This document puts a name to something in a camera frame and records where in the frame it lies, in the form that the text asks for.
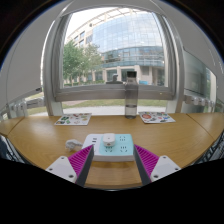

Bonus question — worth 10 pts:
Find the sticker sheet with red circle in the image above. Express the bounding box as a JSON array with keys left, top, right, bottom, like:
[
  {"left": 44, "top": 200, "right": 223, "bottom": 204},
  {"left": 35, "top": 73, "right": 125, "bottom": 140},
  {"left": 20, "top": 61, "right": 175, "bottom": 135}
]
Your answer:
[{"left": 138, "top": 111, "right": 176, "bottom": 125}]

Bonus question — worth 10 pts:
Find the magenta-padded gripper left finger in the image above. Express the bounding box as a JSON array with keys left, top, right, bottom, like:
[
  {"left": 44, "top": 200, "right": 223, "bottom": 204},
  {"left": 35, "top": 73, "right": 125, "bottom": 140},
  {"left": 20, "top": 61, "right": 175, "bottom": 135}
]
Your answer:
[{"left": 45, "top": 144, "right": 95, "bottom": 188}]

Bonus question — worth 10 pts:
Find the green tree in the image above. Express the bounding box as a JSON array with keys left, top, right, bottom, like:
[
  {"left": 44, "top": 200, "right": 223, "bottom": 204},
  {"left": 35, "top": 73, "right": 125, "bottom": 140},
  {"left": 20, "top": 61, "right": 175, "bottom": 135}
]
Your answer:
[{"left": 63, "top": 39, "right": 103, "bottom": 86}]

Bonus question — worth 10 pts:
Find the glass office building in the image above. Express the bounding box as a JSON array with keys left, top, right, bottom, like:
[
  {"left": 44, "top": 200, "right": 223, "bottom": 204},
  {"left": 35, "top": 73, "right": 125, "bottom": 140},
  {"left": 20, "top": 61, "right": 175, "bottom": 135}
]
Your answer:
[{"left": 64, "top": 8, "right": 166, "bottom": 86}]

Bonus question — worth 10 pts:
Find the clear bottle with black cap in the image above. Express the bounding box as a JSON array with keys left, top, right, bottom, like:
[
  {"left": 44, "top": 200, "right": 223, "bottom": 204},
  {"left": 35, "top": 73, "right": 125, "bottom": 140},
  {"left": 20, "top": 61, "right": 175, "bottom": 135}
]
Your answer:
[{"left": 124, "top": 70, "right": 139, "bottom": 120}]

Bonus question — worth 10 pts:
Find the white and mint power strip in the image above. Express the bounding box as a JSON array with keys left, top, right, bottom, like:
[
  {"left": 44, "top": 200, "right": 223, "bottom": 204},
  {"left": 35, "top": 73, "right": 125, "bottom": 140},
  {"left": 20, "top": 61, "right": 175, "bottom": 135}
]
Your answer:
[{"left": 81, "top": 133, "right": 136, "bottom": 163}]

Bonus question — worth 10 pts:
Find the grey window frame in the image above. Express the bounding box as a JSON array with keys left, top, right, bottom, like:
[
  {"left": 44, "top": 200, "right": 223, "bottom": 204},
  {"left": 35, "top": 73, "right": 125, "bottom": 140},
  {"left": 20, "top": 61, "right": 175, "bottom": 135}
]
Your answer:
[{"left": 43, "top": 6, "right": 184, "bottom": 117}]

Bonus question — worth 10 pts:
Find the white rail with clips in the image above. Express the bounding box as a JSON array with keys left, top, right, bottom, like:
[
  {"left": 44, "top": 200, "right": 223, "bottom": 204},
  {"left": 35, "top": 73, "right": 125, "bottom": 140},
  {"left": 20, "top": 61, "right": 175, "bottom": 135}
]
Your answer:
[
  {"left": 0, "top": 96, "right": 46, "bottom": 120},
  {"left": 183, "top": 94, "right": 219, "bottom": 110}
]

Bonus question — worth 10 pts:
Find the sticker sheet with green stickers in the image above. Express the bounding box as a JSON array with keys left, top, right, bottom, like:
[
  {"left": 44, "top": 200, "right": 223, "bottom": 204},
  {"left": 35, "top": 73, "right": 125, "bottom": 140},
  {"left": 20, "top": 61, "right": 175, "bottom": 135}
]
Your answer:
[{"left": 54, "top": 112, "right": 93, "bottom": 127}]

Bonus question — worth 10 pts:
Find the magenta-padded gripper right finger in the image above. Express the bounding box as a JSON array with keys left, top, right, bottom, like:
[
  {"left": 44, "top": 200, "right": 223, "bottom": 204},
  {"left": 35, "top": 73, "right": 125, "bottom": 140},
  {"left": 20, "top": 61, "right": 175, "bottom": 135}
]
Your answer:
[{"left": 133, "top": 144, "right": 182, "bottom": 187}]

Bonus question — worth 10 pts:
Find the white power strip cable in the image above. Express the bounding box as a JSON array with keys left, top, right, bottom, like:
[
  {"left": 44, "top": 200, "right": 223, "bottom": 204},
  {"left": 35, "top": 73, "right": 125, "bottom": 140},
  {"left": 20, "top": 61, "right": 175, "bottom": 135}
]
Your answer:
[{"left": 64, "top": 138, "right": 84, "bottom": 152}]

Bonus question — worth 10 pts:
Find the small white charger block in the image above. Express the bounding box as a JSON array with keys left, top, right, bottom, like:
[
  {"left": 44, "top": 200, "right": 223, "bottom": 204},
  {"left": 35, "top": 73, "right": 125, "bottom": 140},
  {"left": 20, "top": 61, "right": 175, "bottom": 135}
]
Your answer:
[{"left": 101, "top": 132, "right": 116, "bottom": 148}]

